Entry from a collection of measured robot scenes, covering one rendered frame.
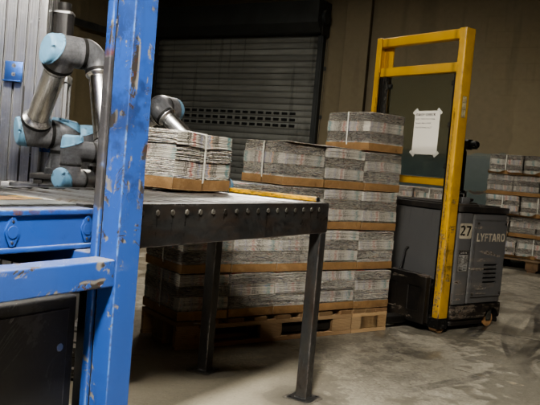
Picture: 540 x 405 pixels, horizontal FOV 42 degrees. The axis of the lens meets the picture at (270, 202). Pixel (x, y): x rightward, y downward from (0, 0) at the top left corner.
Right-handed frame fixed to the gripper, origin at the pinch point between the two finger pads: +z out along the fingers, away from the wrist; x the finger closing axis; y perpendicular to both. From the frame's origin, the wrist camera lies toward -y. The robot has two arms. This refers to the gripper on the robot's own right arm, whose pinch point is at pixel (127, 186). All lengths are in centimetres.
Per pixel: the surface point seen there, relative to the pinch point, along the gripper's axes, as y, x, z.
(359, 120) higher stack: 44, -18, 171
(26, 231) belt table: -5, -69, -105
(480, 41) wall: 209, 83, 768
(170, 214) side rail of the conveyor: -3, -64, -51
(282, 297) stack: -57, -7, 119
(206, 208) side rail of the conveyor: -1, -64, -34
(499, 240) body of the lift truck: -22, -84, 264
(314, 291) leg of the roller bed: -35, -64, 44
